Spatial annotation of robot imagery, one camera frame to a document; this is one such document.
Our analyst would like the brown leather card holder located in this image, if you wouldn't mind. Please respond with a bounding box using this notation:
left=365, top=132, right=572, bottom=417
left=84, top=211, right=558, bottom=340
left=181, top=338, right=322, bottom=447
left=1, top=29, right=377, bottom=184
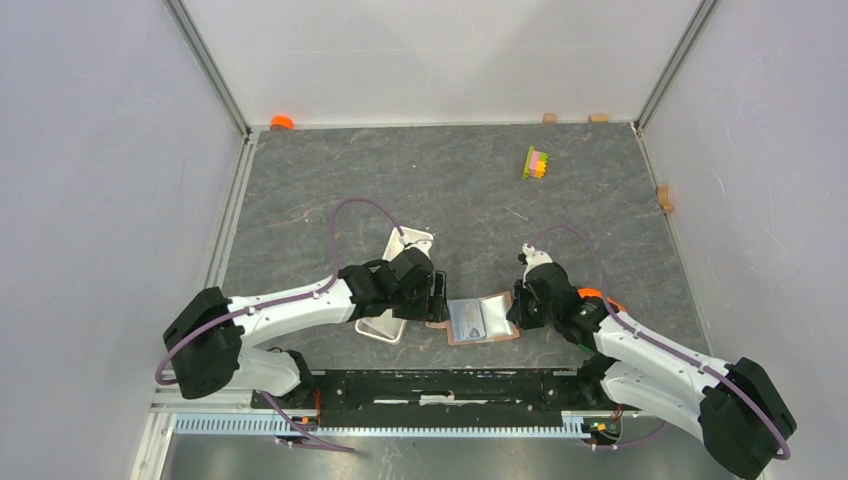
left=425, top=292, right=520, bottom=346

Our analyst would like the white rectangular tray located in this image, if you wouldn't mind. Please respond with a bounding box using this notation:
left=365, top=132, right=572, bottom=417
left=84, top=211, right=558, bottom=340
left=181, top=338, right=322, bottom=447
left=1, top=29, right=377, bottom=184
left=354, top=225, right=435, bottom=346

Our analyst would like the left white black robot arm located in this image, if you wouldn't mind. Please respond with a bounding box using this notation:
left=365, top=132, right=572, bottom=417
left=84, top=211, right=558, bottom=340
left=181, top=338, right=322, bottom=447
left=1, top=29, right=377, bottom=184
left=156, top=246, right=447, bottom=408

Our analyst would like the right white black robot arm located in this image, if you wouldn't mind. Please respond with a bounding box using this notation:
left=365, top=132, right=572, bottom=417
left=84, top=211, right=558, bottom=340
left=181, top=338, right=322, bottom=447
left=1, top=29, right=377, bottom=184
left=507, top=252, right=797, bottom=479

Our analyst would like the orange horseshoe toy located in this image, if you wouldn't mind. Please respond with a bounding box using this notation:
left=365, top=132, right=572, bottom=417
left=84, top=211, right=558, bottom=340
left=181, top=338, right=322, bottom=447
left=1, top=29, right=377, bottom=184
left=577, top=287, right=625, bottom=312

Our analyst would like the colourful toy brick stack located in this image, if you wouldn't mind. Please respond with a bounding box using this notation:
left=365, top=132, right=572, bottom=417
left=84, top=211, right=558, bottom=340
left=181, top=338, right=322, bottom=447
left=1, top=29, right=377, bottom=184
left=522, top=146, right=549, bottom=179

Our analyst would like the curved wooden piece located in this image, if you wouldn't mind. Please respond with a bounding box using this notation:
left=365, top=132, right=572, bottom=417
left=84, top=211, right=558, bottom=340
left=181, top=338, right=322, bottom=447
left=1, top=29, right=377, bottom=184
left=656, top=185, right=675, bottom=215

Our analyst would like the orange round cap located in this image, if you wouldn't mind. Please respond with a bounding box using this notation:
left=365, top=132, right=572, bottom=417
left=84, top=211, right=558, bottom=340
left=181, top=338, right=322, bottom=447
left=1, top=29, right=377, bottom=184
left=269, top=115, right=294, bottom=130

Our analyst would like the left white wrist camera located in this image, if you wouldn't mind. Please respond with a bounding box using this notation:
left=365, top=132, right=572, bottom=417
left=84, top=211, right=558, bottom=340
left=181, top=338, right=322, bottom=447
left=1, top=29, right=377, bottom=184
left=398, top=227, right=435, bottom=257

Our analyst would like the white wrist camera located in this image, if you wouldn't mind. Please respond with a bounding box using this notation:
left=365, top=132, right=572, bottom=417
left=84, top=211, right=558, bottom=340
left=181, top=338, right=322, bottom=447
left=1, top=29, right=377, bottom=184
left=518, top=243, right=553, bottom=282
left=398, top=227, right=435, bottom=257

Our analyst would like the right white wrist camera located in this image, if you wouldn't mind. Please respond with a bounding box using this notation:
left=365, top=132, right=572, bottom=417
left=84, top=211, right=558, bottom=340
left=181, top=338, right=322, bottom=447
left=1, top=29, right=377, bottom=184
left=518, top=243, right=553, bottom=282

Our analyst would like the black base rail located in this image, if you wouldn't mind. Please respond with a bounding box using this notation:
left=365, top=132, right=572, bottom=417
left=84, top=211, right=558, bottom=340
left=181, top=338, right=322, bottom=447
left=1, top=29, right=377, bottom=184
left=276, top=368, right=630, bottom=428

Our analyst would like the blue-white cable duct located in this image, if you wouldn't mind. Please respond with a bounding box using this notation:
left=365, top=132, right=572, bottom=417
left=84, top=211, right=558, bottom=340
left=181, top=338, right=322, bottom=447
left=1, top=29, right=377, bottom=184
left=173, top=412, right=590, bottom=440

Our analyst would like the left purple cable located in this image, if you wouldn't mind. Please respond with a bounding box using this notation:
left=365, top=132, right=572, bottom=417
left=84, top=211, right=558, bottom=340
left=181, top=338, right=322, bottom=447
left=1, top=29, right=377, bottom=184
left=154, top=197, right=409, bottom=454

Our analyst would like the purple cable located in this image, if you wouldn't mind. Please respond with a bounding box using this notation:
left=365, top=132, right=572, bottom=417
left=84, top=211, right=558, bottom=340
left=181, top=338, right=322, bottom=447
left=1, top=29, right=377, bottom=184
left=526, top=223, right=793, bottom=462
left=154, top=197, right=409, bottom=454

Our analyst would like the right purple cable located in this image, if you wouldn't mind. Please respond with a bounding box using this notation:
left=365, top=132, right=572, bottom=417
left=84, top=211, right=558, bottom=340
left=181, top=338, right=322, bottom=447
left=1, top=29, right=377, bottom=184
left=526, top=223, right=793, bottom=462

